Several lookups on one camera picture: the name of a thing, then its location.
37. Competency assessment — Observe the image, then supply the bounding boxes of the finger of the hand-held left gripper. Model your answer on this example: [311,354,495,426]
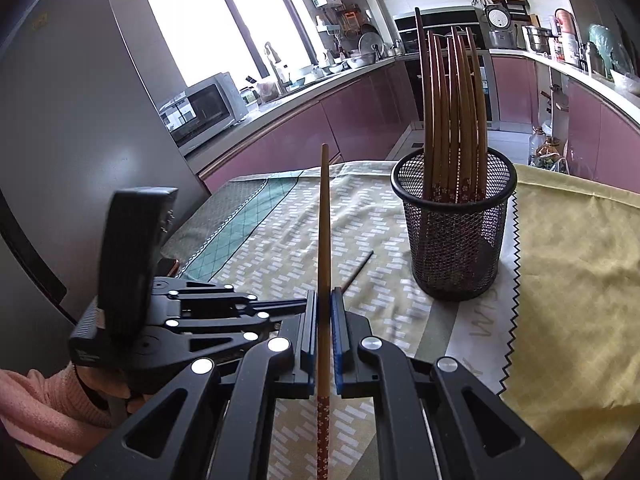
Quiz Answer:
[151,279,308,319]
[142,313,282,362]

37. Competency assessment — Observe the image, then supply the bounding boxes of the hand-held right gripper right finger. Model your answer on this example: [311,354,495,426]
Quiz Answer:
[330,290,583,480]

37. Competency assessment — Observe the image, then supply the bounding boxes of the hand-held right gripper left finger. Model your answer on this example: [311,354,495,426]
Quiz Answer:
[65,291,321,480]

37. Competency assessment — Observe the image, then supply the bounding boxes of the wooden chopstick red floral end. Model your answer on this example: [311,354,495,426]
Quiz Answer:
[315,143,333,480]
[341,251,375,292]

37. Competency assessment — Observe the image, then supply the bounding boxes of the black mesh utensil holder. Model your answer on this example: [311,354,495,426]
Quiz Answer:
[391,149,518,302]

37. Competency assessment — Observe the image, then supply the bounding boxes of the bunch of wooden chopsticks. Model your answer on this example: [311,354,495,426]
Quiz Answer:
[414,7,490,206]

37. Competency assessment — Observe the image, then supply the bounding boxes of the person's left forearm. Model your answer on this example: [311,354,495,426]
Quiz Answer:
[0,367,131,463]

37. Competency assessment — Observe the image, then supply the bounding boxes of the person's left hand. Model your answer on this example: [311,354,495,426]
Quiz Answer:
[75,364,151,403]

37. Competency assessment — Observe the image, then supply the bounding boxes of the patterned beige green tablecloth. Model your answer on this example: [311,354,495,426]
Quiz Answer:
[160,160,523,480]

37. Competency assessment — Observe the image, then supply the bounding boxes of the grey refrigerator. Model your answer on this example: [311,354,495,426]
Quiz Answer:
[0,0,212,356]

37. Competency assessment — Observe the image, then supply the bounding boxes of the white microwave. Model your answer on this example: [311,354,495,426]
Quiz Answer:
[159,72,249,157]

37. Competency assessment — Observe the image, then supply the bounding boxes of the pink base cabinets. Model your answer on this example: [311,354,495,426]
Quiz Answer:
[197,55,640,196]

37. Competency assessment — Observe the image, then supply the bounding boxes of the steel kitchen faucet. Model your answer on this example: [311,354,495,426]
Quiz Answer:
[264,41,290,95]

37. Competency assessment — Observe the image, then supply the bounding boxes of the yellow cloth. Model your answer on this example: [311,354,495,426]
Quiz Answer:
[500,162,640,480]

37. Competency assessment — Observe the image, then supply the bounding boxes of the kitchen window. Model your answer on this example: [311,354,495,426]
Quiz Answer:
[140,0,322,89]

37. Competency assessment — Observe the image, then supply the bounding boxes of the black built-in oven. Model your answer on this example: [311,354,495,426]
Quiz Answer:
[395,50,501,131]

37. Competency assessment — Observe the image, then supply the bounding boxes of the steel pot lid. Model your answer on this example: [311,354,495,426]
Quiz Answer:
[357,31,384,57]

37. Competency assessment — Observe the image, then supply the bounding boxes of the white rice cooker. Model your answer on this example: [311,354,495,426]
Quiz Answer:
[482,4,523,51]

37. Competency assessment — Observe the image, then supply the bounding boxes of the steel stock pot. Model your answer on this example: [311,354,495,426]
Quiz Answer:
[522,25,554,54]

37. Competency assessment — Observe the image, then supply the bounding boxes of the steel thermos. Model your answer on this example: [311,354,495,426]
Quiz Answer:
[582,42,602,76]

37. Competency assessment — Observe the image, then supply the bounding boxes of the red canister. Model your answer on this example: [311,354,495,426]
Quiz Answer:
[555,8,581,64]

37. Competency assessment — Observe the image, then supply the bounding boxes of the green plastic bag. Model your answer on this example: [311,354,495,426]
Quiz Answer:
[589,23,634,79]

